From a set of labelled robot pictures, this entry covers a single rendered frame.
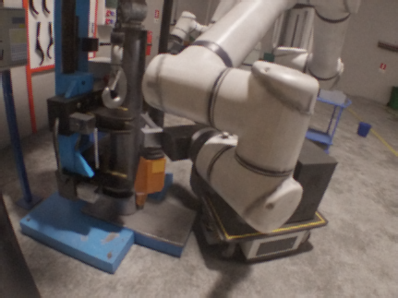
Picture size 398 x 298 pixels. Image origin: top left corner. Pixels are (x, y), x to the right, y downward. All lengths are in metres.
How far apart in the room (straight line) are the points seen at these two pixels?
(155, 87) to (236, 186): 0.18
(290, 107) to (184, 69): 0.15
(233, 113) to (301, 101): 0.08
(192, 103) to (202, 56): 0.08
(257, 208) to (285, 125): 0.11
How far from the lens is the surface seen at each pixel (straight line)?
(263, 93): 0.30
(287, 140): 0.31
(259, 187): 0.33
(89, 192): 1.66
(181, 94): 0.34
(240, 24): 0.47
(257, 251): 1.92
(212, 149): 0.40
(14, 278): 0.46
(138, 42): 1.52
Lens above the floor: 1.51
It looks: 26 degrees down
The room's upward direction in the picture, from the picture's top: 9 degrees clockwise
